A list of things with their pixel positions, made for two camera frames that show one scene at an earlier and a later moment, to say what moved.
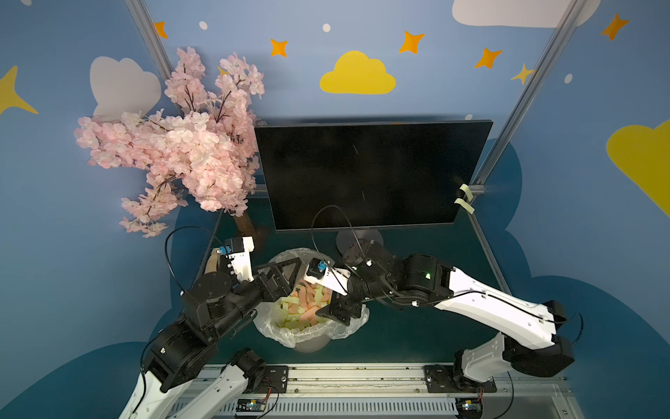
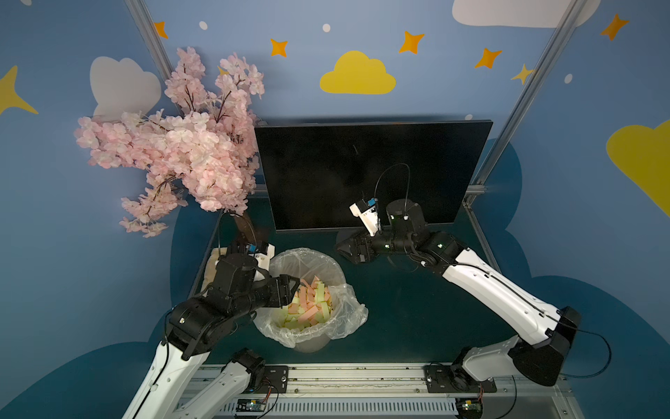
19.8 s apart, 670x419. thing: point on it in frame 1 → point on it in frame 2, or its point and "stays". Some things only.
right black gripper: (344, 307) → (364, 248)
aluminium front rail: (401, 391) stays
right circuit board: (469, 408) stays
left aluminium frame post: (151, 35) stays
